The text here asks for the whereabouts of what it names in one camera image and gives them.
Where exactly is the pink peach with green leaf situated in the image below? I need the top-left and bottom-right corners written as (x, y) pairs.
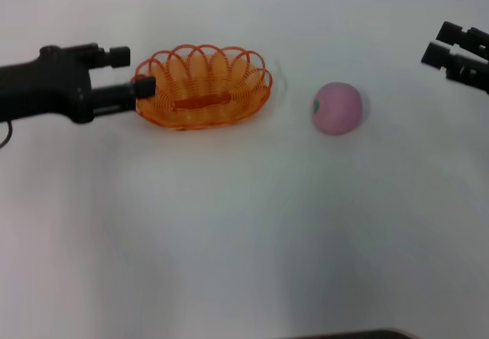
top-left (311, 82), bottom-right (363, 137)

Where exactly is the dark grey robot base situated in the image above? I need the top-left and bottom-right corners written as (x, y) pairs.
top-left (293, 328), bottom-right (416, 339)

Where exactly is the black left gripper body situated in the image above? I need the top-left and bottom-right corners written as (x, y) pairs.
top-left (0, 44), bottom-right (96, 124)

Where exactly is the orange wire basket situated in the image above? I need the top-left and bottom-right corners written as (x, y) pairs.
top-left (131, 43), bottom-right (274, 132)

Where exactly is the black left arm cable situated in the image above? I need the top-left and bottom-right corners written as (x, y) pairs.
top-left (0, 119), bottom-right (15, 150)

